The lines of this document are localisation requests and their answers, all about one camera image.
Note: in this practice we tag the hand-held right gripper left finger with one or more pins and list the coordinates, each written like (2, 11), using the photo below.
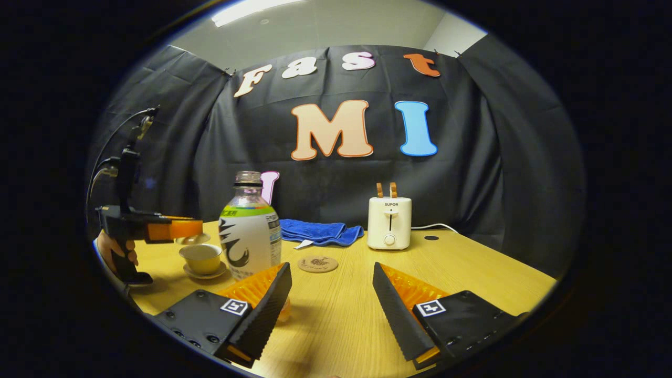
(268, 320)

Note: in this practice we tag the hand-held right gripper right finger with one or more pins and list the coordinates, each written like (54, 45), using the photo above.
(396, 320)

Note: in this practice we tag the black backdrop cloth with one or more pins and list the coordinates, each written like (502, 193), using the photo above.
(472, 157)

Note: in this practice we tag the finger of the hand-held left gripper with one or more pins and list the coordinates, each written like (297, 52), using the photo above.
(176, 230)
(176, 218)

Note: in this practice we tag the round brown coaster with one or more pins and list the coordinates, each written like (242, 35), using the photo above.
(317, 264)

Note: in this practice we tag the cream toaster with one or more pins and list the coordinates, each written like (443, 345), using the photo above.
(389, 223)

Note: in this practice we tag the blue towel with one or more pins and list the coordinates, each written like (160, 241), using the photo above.
(315, 231)

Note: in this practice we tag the cream saucer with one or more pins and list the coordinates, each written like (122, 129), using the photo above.
(215, 273)

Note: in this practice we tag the cream teacup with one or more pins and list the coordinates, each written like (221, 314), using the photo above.
(200, 258)

